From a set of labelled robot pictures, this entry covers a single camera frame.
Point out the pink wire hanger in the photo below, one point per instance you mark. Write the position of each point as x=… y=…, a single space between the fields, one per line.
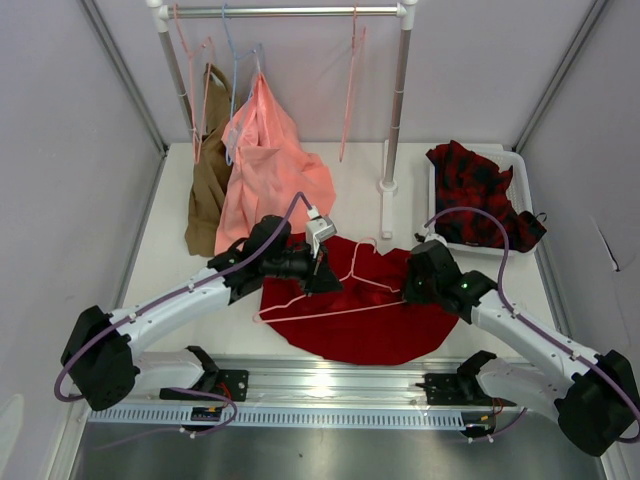
x=199 y=58
x=357 y=37
x=257 y=317

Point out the salmon pink garment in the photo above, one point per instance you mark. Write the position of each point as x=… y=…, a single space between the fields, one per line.
x=269 y=167

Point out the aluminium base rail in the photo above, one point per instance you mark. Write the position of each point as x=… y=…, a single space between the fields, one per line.
x=330 y=385

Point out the blue wire hanger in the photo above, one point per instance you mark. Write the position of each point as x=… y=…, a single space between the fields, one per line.
x=231 y=75
x=255 y=55

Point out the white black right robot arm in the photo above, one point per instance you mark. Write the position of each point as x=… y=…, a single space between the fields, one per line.
x=592 y=397

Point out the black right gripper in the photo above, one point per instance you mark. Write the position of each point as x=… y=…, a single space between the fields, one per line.
x=409 y=292

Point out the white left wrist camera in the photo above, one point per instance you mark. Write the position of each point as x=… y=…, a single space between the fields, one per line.
x=318 y=229

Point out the white plastic basket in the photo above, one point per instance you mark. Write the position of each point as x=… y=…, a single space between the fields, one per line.
x=518 y=191

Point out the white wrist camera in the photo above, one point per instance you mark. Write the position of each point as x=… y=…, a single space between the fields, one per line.
x=318 y=229
x=426 y=235

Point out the red skirt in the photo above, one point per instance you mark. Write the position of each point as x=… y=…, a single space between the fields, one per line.
x=388 y=336

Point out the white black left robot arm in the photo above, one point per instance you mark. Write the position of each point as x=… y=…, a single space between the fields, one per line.
x=227 y=278

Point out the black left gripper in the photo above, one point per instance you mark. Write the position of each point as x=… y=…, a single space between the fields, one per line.
x=320 y=276

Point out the white slotted cable duct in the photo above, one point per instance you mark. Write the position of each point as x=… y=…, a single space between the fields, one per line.
x=187 y=416

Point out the red black plaid garment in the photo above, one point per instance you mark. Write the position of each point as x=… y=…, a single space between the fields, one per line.
x=465 y=179

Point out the silver clothes rack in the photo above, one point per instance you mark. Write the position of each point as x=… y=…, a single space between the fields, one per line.
x=163 y=13

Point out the brown garment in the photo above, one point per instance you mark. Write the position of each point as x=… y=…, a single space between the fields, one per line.
x=211 y=174

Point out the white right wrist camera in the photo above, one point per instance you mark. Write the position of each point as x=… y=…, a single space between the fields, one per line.
x=426 y=235

